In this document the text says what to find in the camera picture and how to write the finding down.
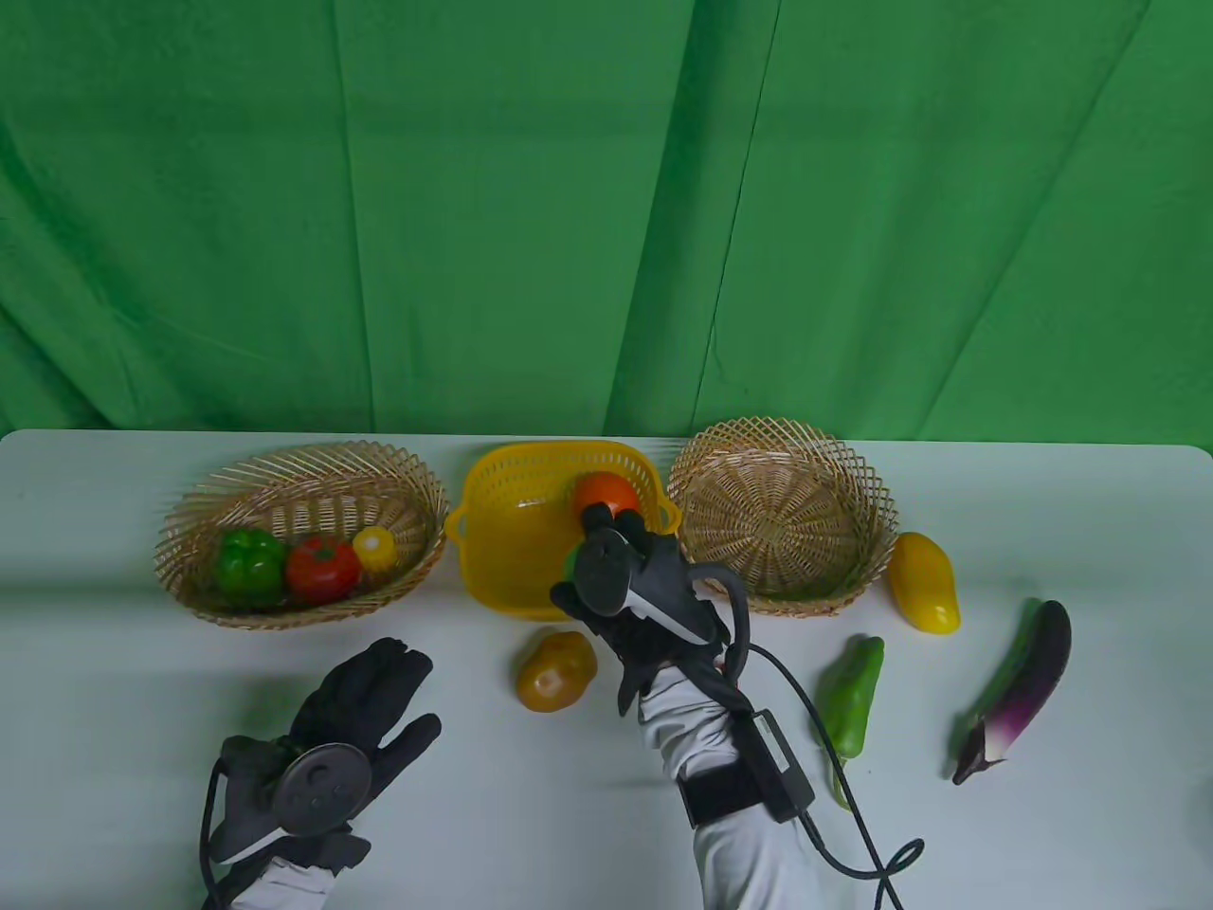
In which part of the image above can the purple eggplant object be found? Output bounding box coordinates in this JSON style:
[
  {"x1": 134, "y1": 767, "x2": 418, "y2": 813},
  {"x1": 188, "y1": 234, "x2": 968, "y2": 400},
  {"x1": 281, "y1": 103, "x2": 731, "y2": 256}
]
[{"x1": 951, "y1": 599, "x2": 1074, "y2": 786}]

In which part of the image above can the orange fruit object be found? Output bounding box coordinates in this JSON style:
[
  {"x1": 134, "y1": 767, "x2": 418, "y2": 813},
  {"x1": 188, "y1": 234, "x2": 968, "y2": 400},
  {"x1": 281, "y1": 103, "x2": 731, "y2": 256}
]
[{"x1": 573, "y1": 471, "x2": 641, "y2": 518}]

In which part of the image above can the black glove cable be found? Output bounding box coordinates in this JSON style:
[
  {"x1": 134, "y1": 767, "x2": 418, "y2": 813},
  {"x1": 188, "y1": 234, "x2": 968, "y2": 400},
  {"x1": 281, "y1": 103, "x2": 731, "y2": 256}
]
[
  {"x1": 197, "y1": 749, "x2": 238, "y2": 910},
  {"x1": 687, "y1": 561, "x2": 925, "y2": 910}
]

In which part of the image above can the yellow plastic basket container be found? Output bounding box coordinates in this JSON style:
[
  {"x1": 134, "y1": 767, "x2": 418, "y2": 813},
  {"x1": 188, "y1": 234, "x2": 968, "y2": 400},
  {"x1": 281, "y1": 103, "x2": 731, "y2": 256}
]
[{"x1": 445, "y1": 438, "x2": 683, "y2": 622}]

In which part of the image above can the round grey left hand tracker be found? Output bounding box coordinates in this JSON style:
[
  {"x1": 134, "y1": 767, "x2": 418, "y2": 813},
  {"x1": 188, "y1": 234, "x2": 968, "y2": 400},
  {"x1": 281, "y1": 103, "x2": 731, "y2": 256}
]
[{"x1": 277, "y1": 746, "x2": 372, "y2": 837}]

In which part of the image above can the oval wicker basket container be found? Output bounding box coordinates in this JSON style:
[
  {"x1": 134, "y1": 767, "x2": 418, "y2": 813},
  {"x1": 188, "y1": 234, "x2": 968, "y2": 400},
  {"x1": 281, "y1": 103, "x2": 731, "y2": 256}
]
[{"x1": 154, "y1": 438, "x2": 452, "y2": 628}]

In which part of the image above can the person's left forearm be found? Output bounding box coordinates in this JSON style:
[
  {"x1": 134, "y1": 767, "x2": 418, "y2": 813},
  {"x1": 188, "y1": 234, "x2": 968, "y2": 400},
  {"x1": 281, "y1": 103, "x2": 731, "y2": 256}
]
[{"x1": 227, "y1": 858, "x2": 337, "y2": 910}]

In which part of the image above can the black right glove cable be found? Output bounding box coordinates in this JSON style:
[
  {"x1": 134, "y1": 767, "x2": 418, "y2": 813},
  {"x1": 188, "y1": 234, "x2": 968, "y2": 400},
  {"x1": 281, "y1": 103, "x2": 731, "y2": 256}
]
[{"x1": 687, "y1": 561, "x2": 925, "y2": 910}]

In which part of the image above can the green background cloth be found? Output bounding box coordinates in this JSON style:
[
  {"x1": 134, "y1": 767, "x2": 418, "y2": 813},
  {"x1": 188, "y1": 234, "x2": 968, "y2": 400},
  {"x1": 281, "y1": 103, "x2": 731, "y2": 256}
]
[{"x1": 0, "y1": 0, "x2": 1213, "y2": 446}]

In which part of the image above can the round grey right hand tracker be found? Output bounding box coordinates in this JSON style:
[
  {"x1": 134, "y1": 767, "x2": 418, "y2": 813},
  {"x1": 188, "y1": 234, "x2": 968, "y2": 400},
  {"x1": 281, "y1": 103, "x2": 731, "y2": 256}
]
[{"x1": 573, "y1": 536, "x2": 634, "y2": 615}]

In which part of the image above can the brown potato object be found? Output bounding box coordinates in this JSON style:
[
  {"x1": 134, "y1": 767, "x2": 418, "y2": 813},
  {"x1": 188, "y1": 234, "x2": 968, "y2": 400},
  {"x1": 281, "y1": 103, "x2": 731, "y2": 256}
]
[{"x1": 516, "y1": 630, "x2": 600, "y2": 714}]

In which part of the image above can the black right wrist strap module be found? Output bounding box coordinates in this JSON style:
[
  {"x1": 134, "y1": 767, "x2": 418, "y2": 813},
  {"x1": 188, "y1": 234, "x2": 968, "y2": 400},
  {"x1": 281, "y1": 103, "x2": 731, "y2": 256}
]
[{"x1": 678, "y1": 709, "x2": 816, "y2": 833}]

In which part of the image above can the yellow mango object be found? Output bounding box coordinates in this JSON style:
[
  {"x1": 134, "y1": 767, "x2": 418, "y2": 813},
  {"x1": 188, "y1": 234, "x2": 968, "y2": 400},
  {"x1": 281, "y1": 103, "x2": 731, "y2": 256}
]
[{"x1": 888, "y1": 532, "x2": 962, "y2": 634}]

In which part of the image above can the red tomato object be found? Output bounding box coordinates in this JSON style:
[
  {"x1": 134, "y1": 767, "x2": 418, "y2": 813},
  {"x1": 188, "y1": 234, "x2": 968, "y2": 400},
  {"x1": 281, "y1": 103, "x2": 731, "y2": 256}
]
[{"x1": 284, "y1": 536, "x2": 361, "y2": 605}]

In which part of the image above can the black left glove cable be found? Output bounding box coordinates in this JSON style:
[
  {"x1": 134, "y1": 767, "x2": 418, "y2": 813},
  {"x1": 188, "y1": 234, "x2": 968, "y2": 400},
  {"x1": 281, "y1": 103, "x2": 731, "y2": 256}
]
[{"x1": 197, "y1": 749, "x2": 238, "y2": 910}]

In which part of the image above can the green bell pepper object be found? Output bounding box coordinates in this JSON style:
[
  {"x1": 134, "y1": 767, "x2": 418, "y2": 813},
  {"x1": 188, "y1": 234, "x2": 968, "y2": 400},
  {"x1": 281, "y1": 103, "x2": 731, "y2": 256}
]
[{"x1": 212, "y1": 527, "x2": 288, "y2": 608}]

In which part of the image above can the person's left hand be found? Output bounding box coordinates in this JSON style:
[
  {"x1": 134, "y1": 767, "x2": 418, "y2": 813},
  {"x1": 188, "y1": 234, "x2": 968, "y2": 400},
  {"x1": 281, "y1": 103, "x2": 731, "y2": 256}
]
[{"x1": 204, "y1": 637, "x2": 444, "y2": 868}]

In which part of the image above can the round wicker basket container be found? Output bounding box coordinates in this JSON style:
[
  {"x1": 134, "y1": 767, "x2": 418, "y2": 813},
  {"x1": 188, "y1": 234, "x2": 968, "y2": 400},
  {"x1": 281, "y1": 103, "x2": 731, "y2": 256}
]
[{"x1": 666, "y1": 415, "x2": 899, "y2": 619}]

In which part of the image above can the small yellow pepper object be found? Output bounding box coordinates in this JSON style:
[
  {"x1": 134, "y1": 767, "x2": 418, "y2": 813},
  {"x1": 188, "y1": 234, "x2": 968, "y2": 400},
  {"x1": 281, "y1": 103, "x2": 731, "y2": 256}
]
[{"x1": 351, "y1": 524, "x2": 399, "y2": 574}]

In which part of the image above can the long green pepper object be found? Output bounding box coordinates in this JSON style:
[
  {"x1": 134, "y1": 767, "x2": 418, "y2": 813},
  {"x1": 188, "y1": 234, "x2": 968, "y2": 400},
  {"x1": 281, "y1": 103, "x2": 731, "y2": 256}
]
[{"x1": 817, "y1": 635, "x2": 886, "y2": 811}]

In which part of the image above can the round grey hand tracker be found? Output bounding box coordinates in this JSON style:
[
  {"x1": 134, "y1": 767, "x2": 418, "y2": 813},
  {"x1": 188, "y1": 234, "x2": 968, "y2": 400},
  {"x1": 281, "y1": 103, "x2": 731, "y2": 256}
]
[
  {"x1": 573, "y1": 536, "x2": 634, "y2": 615},
  {"x1": 277, "y1": 746, "x2": 372, "y2": 837}
]

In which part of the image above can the person's right hand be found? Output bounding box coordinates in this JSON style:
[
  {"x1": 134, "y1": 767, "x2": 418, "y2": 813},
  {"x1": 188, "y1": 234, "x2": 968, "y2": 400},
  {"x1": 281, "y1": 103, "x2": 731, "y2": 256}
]
[{"x1": 550, "y1": 502, "x2": 735, "y2": 717}]

